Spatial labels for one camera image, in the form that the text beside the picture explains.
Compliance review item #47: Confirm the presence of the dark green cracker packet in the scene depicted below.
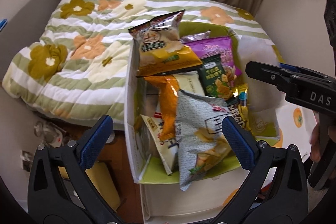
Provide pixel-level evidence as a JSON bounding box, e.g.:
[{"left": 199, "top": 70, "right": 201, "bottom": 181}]
[{"left": 198, "top": 54, "right": 233, "bottom": 100}]

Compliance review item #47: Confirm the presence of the purple potato chips bag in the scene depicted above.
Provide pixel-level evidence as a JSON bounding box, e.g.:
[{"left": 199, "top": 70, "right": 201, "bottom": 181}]
[{"left": 186, "top": 36, "right": 242, "bottom": 76}]

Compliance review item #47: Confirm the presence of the grey patterned chips bag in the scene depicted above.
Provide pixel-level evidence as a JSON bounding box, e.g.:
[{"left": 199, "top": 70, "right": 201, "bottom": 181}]
[{"left": 175, "top": 89, "right": 231, "bottom": 191}]

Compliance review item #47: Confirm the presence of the yellow silver chips bag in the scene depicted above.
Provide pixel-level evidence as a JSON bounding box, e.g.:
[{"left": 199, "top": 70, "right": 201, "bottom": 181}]
[{"left": 129, "top": 10, "right": 202, "bottom": 77}]

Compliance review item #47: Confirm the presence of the person right hand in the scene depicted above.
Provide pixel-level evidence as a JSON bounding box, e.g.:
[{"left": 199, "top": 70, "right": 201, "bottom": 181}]
[{"left": 310, "top": 123, "right": 321, "bottom": 162}]

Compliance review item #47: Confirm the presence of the yellow wooden stool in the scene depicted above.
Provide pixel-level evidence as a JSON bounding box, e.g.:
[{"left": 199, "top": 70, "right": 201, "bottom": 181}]
[{"left": 59, "top": 162, "right": 121, "bottom": 211}]

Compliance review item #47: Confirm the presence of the gold yellow snack bag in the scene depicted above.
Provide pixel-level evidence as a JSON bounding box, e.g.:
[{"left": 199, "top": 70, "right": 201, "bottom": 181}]
[{"left": 226, "top": 84, "right": 251, "bottom": 131}]

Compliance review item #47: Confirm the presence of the dark brown snack packet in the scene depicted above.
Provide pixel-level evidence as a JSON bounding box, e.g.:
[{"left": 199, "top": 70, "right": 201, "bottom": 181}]
[{"left": 181, "top": 30, "right": 211, "bottom": 44}]

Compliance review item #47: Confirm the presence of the green cardboard snack box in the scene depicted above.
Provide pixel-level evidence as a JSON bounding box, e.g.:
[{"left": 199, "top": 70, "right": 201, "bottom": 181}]
[{"left": 123, "top": 21, "right": 281, "bottom": 223}]

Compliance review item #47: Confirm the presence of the white blue lettered snack bag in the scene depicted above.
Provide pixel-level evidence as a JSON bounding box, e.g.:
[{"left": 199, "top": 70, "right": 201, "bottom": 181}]
[{"left": 141, "top": 115, "right": 178, "bottom": 175}]

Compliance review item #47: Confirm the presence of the orange and cream snack bag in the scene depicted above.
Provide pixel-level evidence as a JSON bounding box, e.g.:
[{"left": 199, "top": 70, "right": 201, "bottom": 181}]
[{"left": 145, "top": 71, "right": 205, "bottom": 141}]

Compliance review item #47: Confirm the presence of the floral striped quilt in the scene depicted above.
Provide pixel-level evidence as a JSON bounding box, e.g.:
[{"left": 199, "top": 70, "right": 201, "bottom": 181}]
[{"left": 2, "top": 0, "right": 271, "bottom": 128}]

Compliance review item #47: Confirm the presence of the grey bed headboard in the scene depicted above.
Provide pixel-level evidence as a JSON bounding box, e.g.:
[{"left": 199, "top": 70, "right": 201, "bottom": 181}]
[{"left": 1, "top": 0, "right": 61, "bottom": 78}]

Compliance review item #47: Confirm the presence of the small blue wall device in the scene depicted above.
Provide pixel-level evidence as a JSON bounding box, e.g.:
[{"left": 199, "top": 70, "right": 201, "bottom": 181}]
[{"left": 0, "top": 19, "right": 7, "bottom": 31}]

